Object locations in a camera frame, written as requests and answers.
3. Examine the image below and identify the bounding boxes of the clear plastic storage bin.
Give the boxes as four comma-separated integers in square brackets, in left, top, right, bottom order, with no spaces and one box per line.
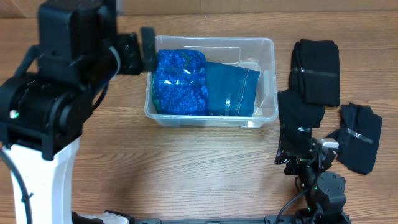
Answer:
[144,35,279,128]

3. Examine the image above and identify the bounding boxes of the blue sequin fabric bundle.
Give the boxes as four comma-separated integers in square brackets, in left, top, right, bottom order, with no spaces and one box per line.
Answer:
[152,49,209,116]

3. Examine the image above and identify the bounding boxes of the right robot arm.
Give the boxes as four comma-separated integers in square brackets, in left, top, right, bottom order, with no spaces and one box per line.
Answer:
[266,138,351,224]

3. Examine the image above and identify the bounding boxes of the small folded black garment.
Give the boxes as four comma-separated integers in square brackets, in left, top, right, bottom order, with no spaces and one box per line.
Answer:
[328,103,382,175]

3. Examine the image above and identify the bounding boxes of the middle folded black garment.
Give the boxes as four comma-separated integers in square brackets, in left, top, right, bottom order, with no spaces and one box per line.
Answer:
[277,90,325,155]

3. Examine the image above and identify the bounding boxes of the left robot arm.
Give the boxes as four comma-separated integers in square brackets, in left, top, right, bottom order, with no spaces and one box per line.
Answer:
[1,0,157,223]

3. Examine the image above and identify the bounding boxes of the large folded black garment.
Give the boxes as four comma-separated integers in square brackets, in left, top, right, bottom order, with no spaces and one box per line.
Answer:
[289,39,340,106]

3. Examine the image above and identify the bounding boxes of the blue denim jeans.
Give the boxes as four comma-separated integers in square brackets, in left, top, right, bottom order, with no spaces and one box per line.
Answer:
[206,62,260,117]

